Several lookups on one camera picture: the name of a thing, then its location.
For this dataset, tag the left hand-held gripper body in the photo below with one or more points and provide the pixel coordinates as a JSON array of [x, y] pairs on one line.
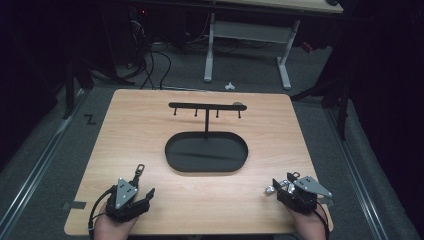
[[126, 195]]

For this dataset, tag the person's right hand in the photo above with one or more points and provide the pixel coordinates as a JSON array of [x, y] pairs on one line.
[[310, 226]]

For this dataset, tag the black tripod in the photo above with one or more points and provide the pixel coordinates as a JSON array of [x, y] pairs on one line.
[[343, 110]]

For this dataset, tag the silver bunch of keys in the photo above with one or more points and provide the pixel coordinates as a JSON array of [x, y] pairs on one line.
[[270, 190]]

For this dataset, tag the black key rack with tray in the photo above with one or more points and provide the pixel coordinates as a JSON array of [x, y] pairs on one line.
[[206, 155]]

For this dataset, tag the black stand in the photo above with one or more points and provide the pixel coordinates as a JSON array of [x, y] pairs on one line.
[[69, 90]]

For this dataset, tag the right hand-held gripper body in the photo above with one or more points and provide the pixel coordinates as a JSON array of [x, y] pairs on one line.
[[308, 186]]

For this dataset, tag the person's left hand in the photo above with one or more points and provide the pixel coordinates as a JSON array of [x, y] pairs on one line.
[[111, 230]]

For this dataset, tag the small white floor object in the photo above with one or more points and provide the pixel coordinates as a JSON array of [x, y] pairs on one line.
[[229, 86]]

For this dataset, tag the metal floor rail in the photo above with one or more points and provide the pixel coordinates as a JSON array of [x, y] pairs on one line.
[[356, 176], [36, 170]]

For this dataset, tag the small red object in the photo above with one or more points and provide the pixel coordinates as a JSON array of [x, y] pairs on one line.
[[307, 47]]

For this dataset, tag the white-legged desk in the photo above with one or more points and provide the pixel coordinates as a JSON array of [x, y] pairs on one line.
[[253, 31]]

